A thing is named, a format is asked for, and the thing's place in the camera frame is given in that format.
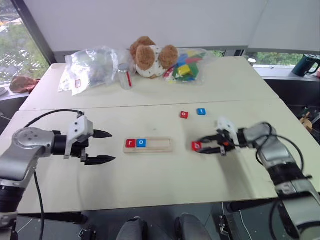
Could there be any reddish brown cloth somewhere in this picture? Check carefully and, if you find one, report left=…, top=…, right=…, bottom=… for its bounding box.
left=9, top=75, right=41, bottom=94

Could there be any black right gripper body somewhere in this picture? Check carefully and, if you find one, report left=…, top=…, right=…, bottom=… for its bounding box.
left=216, top=132, right=237, bottom=157

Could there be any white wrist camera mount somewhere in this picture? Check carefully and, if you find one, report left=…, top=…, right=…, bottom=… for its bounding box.
left=216, top=116, right=242, bottom=154
left=63, top=116, right=95, bottom=160

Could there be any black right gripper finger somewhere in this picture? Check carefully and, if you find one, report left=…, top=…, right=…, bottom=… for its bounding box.
left=197, top=134, right=219, bottom=144
left=196, top=146, right=222, bottom=155

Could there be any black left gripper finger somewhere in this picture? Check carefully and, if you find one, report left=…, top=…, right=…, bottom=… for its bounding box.
left=93, top=129, right=113, bottom=140
left=84, top=154, right=117, bottom=167

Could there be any dark rounded left knee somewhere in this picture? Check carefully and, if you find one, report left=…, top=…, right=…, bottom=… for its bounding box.
left=116, top=216, right=149, bottom=240

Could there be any wooden letter tray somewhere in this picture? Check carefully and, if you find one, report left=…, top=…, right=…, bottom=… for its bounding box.
left=123, top=136, right=174, bottom=154

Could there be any dark rounded knee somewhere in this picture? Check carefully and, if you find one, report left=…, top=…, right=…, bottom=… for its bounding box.
left=116, top=216, right=149, bottom=240
left=174, top=213, right=212, bottom=240

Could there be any dark green mug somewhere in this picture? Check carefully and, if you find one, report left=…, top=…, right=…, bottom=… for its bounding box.
left=291, top=53, right=320, bottom=77

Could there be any clear plastic bag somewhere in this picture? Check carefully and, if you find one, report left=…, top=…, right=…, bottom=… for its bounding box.
left=57, top=45, right=136, bottom=97

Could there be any dark rounded right knee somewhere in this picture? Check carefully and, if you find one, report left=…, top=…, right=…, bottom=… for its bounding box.
left=174, top=213, right=212, bottom=240

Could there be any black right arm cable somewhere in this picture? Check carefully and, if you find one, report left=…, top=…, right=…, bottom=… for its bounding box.
left=255, top=122, right=313, bottom=240

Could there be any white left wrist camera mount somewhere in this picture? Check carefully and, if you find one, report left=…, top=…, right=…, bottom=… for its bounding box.
left=63, top=116, right=95, bottom=160

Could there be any bag of coloured blocks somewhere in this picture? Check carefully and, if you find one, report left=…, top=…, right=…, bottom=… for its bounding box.
left=162, top=47, right=215, bottom=86

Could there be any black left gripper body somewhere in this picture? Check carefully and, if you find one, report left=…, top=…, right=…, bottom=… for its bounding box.
left=68, top=138, right=90, bottom=164

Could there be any brown teddy bear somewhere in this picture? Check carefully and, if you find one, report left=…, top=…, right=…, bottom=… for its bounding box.
left=129, top=36, right=179, bottom=79

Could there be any clear jar with red label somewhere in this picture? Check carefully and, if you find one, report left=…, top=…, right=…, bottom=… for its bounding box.
left=117, top=63, right=134, bottom=90

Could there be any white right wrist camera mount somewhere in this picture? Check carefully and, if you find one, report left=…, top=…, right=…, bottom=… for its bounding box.
left=216, top=116, right=242, bottom=154

